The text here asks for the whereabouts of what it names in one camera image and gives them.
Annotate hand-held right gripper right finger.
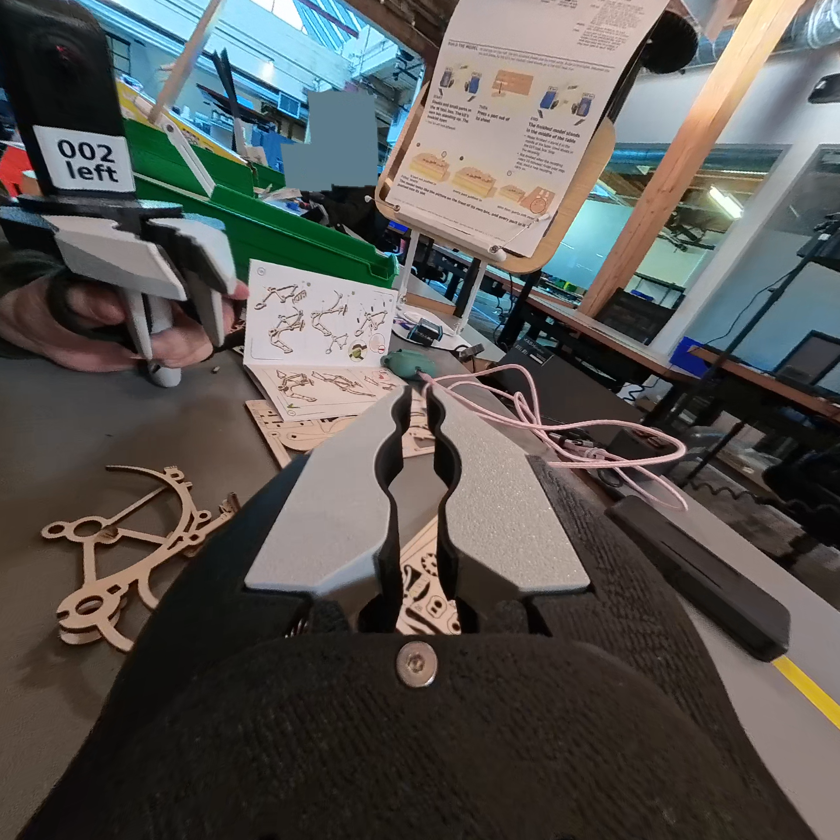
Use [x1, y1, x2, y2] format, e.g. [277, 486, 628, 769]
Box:
[423, 386, 592, 603]

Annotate yellow box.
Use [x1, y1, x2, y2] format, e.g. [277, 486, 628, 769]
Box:
[117, 79, 231, 158]

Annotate wooden sheet of model parts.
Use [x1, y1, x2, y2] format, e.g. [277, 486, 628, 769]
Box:
[397, 515, 463, 636]
[246, 394, 447, 470]

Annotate dark monitor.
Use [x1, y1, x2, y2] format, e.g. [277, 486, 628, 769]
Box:
[777, 330, 840, 388]

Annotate wooden model assembly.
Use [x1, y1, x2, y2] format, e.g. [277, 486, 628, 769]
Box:
[41, 462, 240, 654]

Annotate yellow tape strip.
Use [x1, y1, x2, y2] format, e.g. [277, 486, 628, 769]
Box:
[773, 656, 840, 731]

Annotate black coiled cable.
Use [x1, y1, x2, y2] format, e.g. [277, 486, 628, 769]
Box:
[682, 469, 795, 519]

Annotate person's left hand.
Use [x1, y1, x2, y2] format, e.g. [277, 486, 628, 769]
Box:
[0, 279, 250, 371]

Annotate white assembly booklet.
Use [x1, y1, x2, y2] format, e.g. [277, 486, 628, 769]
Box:
[243, 259, 401, 421]

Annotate wooden clipboard stand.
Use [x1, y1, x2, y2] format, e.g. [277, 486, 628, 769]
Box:
[375, 79, 618, 355]

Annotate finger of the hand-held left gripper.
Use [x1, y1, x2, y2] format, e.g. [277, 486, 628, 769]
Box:
[156, 218, 238, 350]
[51, 215, 189, 301]

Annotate wooden post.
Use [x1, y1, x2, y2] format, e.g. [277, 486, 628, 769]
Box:
[576, 0, 807, 319]

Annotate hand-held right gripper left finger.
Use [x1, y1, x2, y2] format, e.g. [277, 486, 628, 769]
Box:
[243, 385, 414, 603]

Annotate pink cable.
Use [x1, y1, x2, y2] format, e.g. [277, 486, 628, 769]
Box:
[420, 364, 690, 513]

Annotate long wooden workbench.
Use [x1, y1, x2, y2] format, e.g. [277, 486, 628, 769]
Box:
[427, 243, 840, 421]

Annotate teal rounded gadget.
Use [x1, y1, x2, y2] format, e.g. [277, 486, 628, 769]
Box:
[381, 349, 434, 382]

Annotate green plastic bin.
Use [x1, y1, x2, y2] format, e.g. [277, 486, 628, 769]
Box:
[121, 117, 400, 291]

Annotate printed instruction sheet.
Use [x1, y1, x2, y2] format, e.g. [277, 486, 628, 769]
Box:
[384, 0, 670, 258]

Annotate black round lamp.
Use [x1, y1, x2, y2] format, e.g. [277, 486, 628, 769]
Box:
[640, 10, 700, 76]

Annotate long black bar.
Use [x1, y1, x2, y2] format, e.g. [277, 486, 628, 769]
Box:
[605, 495, 791, 662]

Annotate silver flexible duct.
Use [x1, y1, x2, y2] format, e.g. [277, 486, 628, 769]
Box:
[784, 0, 840, 70]

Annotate wooden stick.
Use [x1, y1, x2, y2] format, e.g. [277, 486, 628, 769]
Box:
[147, 0, 227, 126]

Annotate blue bin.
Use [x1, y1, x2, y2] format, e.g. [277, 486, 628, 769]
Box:
[669, 336, 711, 380]

